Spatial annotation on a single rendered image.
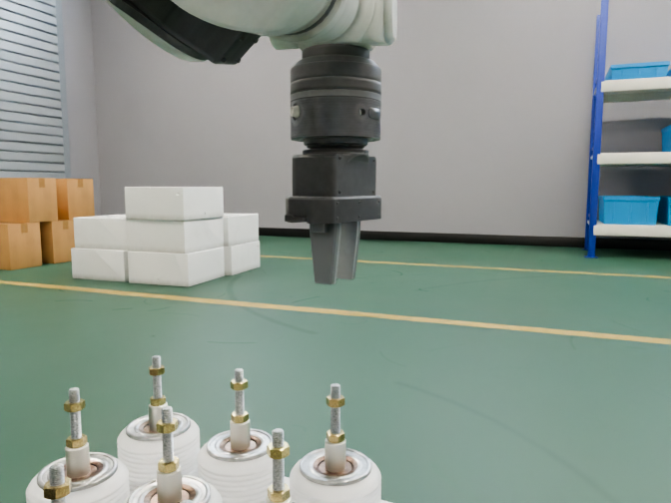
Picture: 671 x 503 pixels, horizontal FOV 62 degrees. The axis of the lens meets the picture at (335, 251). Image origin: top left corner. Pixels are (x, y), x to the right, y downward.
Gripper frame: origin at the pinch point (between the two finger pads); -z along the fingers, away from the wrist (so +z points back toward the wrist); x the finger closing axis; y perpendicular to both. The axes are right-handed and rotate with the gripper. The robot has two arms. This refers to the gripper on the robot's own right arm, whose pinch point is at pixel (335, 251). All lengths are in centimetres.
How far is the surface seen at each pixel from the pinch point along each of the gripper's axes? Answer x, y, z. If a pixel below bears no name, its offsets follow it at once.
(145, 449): -7.6, 20.9, -23.4
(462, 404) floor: 83, 16, -48
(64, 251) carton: 180, 349, -40
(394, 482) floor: 41, 13, -48
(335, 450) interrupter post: -0.9, -0.7, -20.4
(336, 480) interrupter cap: -2.6, -1.9, -22.5
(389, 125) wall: 453, 231, 67
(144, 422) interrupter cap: -4.1, 25.5, -22.6
